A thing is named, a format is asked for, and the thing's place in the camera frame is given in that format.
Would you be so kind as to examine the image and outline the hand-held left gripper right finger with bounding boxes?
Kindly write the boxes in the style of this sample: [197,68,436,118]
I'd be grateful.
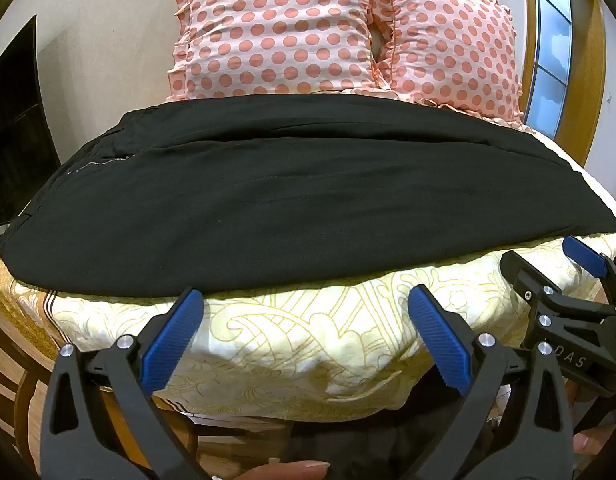
[407,285,575,480]

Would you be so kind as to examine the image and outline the pink polka dot pillow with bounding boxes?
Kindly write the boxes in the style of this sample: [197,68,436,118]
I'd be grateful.
[370,0,527,129]
[165,0,389,104]

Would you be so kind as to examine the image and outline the person's right hand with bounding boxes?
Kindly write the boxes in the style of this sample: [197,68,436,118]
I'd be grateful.
[573,417,610,457]

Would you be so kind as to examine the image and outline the person's left hand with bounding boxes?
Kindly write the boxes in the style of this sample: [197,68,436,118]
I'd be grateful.
[237,461,332,480]

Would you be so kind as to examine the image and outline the yellow patterned bedsheet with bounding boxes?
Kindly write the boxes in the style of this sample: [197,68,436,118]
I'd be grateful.
[0,127,616,413]

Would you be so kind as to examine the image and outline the black pants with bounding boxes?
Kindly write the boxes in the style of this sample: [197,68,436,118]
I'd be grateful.
[0,94,616,297]

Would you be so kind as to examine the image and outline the wooden window frame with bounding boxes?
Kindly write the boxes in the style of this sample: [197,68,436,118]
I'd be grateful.
[452,0,609,168]

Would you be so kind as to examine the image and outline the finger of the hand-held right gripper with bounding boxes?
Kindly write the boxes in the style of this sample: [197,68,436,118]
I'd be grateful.
[500,251,616,322]
[562,234,616,307]

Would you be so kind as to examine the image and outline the glass window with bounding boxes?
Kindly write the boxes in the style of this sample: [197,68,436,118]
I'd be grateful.
[525,0,574,139]

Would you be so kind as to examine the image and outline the black television screen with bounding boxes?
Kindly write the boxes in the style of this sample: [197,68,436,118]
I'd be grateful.
[0,14,63,227]

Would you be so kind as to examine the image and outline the wooden bed frame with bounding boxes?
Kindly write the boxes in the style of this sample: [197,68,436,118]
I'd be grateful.
[0,305,199,480]

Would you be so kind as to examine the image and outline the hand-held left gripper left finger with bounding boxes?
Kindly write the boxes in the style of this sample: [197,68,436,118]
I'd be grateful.
[39,287,224,480]

